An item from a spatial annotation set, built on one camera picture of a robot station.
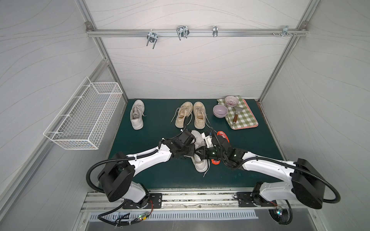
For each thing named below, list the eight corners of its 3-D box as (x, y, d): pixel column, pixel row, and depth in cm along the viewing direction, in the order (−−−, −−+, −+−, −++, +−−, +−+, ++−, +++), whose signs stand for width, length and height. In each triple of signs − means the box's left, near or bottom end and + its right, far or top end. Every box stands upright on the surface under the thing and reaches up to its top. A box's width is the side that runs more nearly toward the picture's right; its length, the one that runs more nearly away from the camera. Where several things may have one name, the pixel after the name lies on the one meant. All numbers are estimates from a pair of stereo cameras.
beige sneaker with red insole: (193, 129, 102) (193, 124, 98) (192, 104, 118) (193, 99, 114) (206, 129, 102) (206, 124, 98) (203, 104, 118) (204, 99, 114)
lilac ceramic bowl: (213, 118, 109) (214, 114, 106) (212, 108, 116) (212, 104, 113) (228, 118, 109) (229, 114, 106) (225, 108, 116) (226, 104, 113)
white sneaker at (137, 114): (133, 130, 103) (129, 122, 95) (133, 104, 119) (130, 96, 112) (146, 128, 104) (143, 120, 97) (144, 102, 121) (142, 94, 114)
